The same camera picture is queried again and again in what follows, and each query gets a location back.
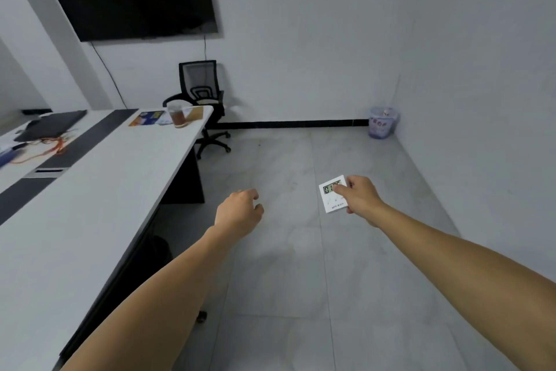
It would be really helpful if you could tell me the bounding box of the orange cable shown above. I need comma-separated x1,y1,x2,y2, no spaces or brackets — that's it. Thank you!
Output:
10,129,80,165

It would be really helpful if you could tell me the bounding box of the person's right forearm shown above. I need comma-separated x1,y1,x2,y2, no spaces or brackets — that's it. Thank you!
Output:
365,203,556,371

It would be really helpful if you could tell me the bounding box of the clear cup with brown drink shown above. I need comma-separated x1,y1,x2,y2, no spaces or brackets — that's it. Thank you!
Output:
167,100,189,128

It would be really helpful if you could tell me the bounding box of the long white table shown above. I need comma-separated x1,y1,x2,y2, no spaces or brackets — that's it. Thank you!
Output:
0,105,214,371

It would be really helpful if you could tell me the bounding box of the person's right hand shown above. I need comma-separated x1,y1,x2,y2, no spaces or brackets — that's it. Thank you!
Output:
335,175,386,228

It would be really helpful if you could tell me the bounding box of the black power cable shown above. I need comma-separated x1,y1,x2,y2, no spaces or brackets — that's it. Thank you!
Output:
90,41,129,110

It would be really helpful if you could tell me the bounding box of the person's left hand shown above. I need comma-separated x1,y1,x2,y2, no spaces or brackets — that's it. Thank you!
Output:
214,189,265,237

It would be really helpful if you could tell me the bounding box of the white digital timer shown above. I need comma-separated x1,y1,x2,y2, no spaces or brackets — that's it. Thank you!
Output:
318,175,350,214

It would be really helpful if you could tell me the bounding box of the translucent purple waste bin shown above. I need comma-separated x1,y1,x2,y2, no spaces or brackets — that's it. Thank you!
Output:
368,107,400,140

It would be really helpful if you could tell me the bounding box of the person's left forearm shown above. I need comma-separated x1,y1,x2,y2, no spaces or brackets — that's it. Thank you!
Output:
59,225,244,371

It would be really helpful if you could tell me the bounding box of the colourful printed booklet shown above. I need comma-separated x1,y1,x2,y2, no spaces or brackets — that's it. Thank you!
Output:
128,111,165,127

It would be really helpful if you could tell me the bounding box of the black mesh office chair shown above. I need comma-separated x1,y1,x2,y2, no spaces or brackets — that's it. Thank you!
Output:
163,60,232,160

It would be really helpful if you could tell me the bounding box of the black laptop bag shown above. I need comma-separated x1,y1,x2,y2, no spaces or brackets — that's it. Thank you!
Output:
13,110,88,142

